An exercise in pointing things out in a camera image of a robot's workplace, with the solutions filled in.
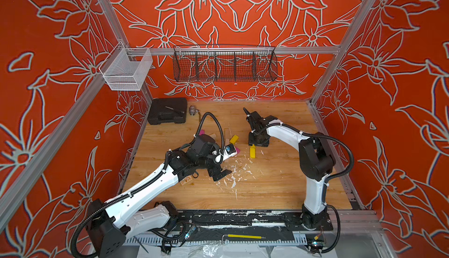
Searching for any black plastic tool case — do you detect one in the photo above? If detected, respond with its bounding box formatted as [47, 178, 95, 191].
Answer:
[147, 97, 188, 125]

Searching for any printed wooden block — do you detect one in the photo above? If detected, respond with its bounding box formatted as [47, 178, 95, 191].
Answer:
[180, 176, 194, 186]

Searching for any yellow pencil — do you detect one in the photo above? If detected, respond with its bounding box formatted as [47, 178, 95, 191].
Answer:
[226, 234, 266, 240]

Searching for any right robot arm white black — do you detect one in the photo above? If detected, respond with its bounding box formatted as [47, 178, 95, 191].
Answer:
[243, 108, 354, 230]

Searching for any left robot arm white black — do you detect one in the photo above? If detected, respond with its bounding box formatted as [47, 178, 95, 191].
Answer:
[70, 112, 240, 258]

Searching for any black wire basket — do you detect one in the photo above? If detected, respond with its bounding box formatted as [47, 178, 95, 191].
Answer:
[173, 44, 278, 83]

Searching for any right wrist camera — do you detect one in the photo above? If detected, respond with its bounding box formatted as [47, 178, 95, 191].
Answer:
[243, 107, 264, 132]

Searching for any yellow block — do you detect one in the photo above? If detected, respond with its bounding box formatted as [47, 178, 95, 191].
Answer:
[250, 145, 256, 159]
[229, 135, 239, 145]

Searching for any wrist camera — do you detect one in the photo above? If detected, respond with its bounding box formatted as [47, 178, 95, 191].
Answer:
[243, 107, 264, 132]
[215, 143, 237, 162]

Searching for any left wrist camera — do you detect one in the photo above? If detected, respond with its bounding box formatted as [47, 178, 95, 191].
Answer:
[215, 143, 237, 162]

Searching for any white mesh basket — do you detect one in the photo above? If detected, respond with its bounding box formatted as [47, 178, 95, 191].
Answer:
[99, 41, 153, 91]

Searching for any metal ball valve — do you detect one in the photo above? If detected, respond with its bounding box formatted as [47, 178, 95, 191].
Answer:
[189, 105, 202, 123]

